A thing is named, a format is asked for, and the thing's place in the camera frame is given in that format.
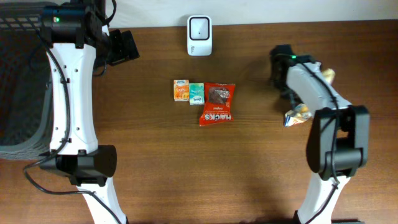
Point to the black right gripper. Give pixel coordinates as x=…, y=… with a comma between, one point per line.
x=291, y=99

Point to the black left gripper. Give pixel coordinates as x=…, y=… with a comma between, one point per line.
x=126, y=48

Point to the orange tissue pack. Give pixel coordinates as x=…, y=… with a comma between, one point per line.
x=181, y=90

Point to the red Hacks candy bag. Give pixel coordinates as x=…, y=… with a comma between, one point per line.
x=218, y=101

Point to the green tissue pack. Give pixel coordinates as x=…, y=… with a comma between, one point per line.
x=196, y=93

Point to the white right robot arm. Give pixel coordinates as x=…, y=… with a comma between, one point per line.
x=338, y=141

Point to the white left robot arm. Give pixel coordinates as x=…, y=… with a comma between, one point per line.
x=77, y=40

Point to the white barcode scanner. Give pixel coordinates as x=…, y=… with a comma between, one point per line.
x=199, y=35

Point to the dark grey plastic basket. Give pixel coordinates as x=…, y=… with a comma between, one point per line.
x=26, y=89

